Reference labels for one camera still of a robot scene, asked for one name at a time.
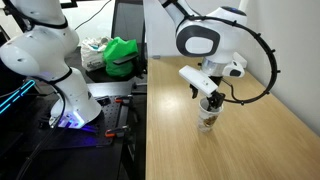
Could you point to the green plastic bag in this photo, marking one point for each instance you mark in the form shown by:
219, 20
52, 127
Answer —
116, 49

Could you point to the white paper cup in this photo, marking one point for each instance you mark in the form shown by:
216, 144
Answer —
207, 115

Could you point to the orange-handled clamp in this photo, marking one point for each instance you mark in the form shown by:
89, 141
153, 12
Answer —
117, 132
121, 99

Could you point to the orange-handled clamp far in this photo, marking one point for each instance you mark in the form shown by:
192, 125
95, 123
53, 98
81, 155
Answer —
121, 99

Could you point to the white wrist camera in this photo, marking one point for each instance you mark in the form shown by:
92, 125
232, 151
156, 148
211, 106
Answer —
191, 74

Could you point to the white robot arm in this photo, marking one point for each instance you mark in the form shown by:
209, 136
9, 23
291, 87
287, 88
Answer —
40, 52

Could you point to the orange-handled clamp near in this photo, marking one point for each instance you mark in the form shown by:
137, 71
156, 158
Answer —
117, 132

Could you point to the white plastic bag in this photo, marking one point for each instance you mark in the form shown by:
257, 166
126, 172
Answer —
92, 52

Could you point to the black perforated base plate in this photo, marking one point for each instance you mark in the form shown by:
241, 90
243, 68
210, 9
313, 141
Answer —
72, 132

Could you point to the black office chair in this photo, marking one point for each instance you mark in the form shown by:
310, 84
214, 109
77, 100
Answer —
129, 24

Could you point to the white partition panel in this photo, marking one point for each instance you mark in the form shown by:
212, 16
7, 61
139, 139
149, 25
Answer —
174, 28

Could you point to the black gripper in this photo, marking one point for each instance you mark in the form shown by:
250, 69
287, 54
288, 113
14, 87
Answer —
209, 89

